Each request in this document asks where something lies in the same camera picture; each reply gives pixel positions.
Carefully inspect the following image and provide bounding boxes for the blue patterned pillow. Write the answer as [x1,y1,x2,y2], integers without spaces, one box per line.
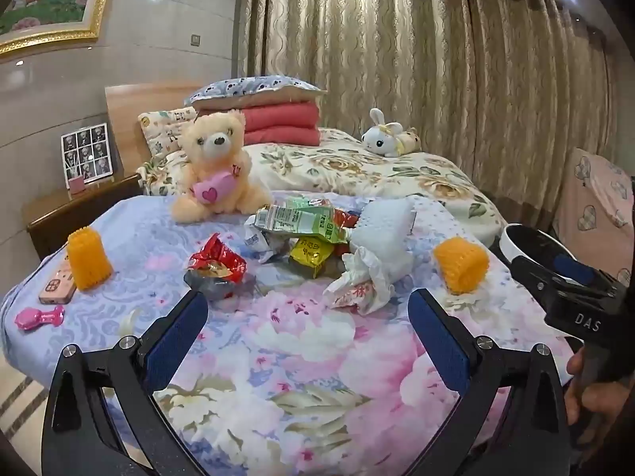
[191,74,328,110]

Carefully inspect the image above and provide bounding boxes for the photo collage frame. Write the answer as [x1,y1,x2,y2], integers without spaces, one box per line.
[60,122,116,185]

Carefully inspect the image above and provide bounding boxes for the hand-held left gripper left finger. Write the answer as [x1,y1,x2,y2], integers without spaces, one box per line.
[41,288,212,476]

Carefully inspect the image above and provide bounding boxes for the beige teddy bear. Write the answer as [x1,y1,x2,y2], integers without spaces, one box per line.
[171,111,273,224]

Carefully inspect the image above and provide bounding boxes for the pink toy brush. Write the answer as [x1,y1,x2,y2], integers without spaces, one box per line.
[15,305,65,332]

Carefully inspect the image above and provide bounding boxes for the yellow snack packet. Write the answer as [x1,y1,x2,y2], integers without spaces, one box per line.
[289,239,334,278]

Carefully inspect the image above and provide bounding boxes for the beige patterned curtain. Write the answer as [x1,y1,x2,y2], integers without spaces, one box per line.
[238,0,626,239]

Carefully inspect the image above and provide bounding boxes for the white bin with black bag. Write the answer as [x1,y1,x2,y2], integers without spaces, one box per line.
[500,224,596,288]

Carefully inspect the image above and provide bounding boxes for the crumpled white paper wrapper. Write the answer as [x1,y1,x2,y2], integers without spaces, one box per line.
[322,248,412,314]

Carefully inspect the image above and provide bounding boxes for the wooden headboard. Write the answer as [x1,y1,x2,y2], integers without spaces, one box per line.
[105,83,204,179]

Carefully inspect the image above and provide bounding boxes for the white dotted packet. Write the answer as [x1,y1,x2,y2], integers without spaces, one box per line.
[347,200,418,269]

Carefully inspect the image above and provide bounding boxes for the blue pink floral blanket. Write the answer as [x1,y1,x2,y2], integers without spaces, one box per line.
[0,189,586,476]

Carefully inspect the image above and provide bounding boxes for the cream floral pillow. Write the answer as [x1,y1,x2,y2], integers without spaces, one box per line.
[139,151,192,196]

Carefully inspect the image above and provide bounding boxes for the orange spiky roller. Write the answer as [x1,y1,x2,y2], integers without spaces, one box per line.
[67,225,114,291]
[434,237,491,293]

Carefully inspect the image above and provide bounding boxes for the pink cup with sticks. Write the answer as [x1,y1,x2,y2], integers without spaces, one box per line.
[64,159,86,195]

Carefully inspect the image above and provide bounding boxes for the phone in pink case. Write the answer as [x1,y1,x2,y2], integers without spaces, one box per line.
[38,255,77,305]

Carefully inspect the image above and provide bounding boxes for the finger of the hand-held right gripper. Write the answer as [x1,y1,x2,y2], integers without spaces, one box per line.
[550,250,633,286]
[511,255,616,311]

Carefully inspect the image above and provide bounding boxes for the pink heart print cloth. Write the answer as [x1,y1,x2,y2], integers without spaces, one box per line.
[550,148,633,278]

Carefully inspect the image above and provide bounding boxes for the folded red blanket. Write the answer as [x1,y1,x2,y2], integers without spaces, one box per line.
[198,102,321,147]

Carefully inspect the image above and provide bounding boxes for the small brown bear plush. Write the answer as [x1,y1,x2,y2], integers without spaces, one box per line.
[397,126,422,154]

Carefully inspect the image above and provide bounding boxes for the wooden nightstand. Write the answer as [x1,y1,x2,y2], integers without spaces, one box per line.
[22,173,144,261]

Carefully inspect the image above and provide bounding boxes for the white rabbit plush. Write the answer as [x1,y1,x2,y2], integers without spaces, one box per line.
[360,108,405,158]

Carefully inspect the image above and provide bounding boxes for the cream floral duvet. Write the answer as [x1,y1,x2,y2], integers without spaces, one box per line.
[243,128,507,249]

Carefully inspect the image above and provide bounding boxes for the person's right hand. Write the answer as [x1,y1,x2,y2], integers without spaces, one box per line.
[566,346,616,432]

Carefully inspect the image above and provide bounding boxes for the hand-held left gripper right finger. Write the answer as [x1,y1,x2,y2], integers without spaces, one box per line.
[408,288,571,476]

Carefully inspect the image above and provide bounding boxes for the red foil wrapper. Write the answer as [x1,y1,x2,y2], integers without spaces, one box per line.
[187,233,248,283]

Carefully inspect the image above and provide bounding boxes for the cartoon print pillow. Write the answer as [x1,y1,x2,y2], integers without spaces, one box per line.
[138,106,199,159]

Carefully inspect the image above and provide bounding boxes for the grey foil wrapper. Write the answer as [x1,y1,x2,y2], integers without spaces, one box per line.
[183,268,256,301]

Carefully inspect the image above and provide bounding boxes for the green spout pouch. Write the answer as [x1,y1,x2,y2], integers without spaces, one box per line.
[253,205,350,245]

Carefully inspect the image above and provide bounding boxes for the green drink carton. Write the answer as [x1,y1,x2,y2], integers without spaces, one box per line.
[285,197,332,211]

